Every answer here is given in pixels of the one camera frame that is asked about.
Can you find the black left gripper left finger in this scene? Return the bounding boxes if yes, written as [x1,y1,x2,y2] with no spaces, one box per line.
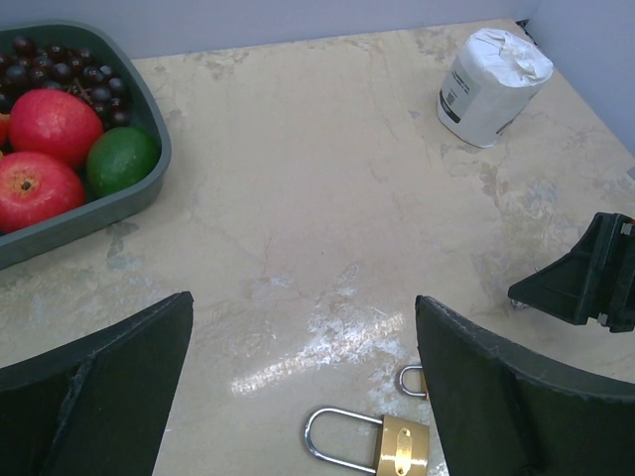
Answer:
[1,292,193,475]

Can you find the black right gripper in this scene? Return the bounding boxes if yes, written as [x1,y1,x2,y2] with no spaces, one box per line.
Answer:
[507,212,634,333]

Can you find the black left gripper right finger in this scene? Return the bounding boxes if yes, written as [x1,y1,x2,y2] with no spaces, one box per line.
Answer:
[415,296,634,475]

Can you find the large brass padlock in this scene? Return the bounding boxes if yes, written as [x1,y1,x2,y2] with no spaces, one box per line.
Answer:
[304,407,430,476]

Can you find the small brass padlock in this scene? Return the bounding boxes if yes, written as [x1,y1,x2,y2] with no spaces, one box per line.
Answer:
[396,365,429,401]

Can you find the white paper roll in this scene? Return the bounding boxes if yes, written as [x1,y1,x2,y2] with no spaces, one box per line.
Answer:
[438,28,554,148]

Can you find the red apple lower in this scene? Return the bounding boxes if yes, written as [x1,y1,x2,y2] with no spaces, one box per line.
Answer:
[1,152,85,234]

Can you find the red apple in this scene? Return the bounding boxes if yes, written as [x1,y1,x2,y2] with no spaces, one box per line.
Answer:
[1,152,85,234]
[8,89,104,170]

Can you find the green lime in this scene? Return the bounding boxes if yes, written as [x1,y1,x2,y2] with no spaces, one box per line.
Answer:
[85,126,161,197]

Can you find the red apple upper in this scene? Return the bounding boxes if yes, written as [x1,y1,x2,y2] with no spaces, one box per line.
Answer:
[8,89,104,170]

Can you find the small red fruits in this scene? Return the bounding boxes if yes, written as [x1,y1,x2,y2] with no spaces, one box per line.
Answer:
[0,113,10,156]

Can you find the dark grape bunch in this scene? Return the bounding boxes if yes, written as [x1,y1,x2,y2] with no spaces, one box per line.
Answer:
[1,35,132,130]

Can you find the green fruit tray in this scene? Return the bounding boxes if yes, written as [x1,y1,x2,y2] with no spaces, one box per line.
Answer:
[1,19,172,269]

